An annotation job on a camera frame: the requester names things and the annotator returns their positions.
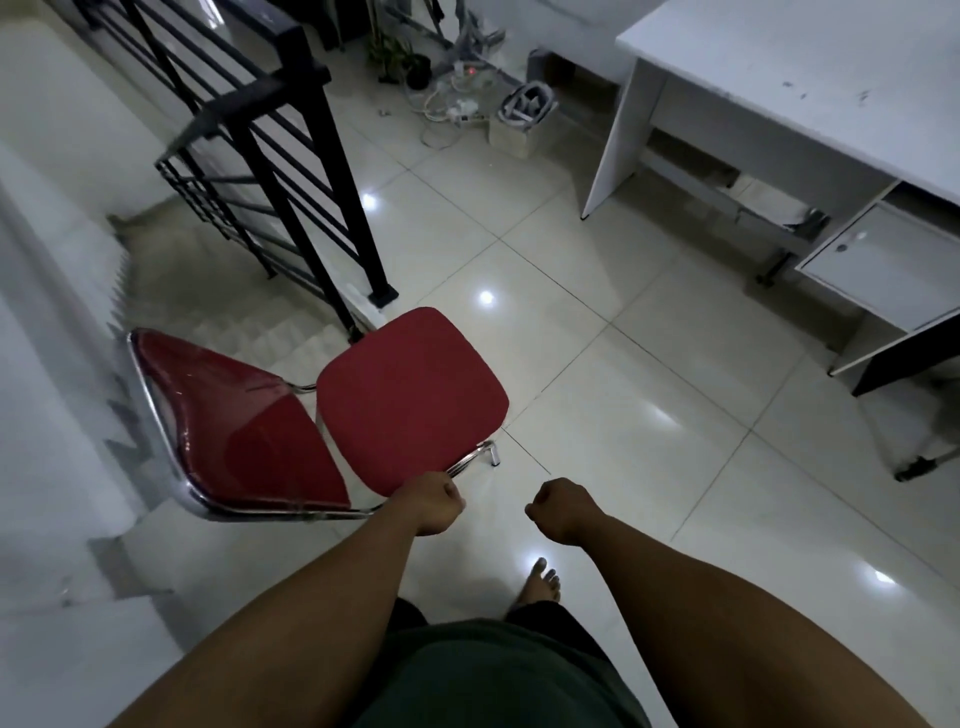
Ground person's bare foot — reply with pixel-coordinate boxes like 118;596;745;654
513;560;563;610

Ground white staircase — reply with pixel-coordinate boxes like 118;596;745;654
0;210;376;616

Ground person's dark shorts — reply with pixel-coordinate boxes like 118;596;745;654
384;596;610;680

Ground person's left forearm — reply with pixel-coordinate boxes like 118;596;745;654
108;492;433;728

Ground black metal stair railing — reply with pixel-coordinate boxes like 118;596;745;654
71;0;395;345

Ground potted green plant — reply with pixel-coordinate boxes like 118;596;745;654
366;18;433;91

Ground person's right hand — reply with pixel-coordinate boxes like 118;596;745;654
524;478;603;546

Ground grey metal stand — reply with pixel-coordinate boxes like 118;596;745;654
420;0;519;80

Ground white headset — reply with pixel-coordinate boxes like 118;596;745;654
498;82;558;125

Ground person's green shirt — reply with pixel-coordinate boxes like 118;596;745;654
358;617;633;728

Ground person's right forearm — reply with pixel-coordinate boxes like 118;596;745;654
572;507;960;728

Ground person's left hand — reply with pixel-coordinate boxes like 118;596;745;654
393;472;467;537

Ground red chair with chrome frame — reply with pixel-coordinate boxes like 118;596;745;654
126;306;511;522

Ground white desk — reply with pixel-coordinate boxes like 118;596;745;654
579;0;960;226

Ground white desk cabinet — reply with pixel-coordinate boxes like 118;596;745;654
793;180;960;397

